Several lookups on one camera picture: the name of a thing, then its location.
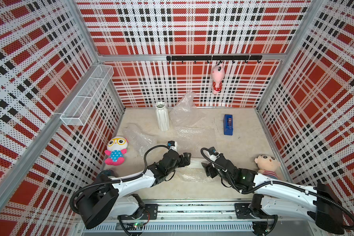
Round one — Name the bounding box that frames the black hook rail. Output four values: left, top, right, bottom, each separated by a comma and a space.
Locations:
166, 55, 263, 62

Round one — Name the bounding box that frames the clear wall shelf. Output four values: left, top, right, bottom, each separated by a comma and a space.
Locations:
61, 65, 114, 126

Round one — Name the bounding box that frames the crumpled bubble wrap pile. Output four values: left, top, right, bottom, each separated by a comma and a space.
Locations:
169, 91, 205, 126

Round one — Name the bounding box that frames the doll head plush toy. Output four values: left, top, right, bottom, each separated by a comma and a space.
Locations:
254, 155, 281, 179

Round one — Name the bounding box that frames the owl plush toy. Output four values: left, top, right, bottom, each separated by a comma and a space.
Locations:
104, 136, 128, 166

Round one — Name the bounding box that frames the teal alarm clock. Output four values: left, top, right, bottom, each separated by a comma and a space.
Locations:
97, 169, 116, 181

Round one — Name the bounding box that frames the metal base rail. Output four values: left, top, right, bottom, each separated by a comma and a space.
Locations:
77, 199, 320, 236

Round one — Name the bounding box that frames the tall white ribbed vase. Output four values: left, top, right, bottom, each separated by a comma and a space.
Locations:
155, 101, 170, 132

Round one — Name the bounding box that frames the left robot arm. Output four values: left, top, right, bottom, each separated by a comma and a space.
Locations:
69, 141, 191, 229

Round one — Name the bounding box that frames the blue box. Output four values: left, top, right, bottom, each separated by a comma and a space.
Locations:
223, 114, 234, 136

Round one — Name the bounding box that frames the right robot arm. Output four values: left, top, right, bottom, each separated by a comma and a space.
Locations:
200, 147, 354, 235

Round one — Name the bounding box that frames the pink hanging plush toy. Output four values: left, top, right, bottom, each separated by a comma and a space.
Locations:
211, 63, 225, 94

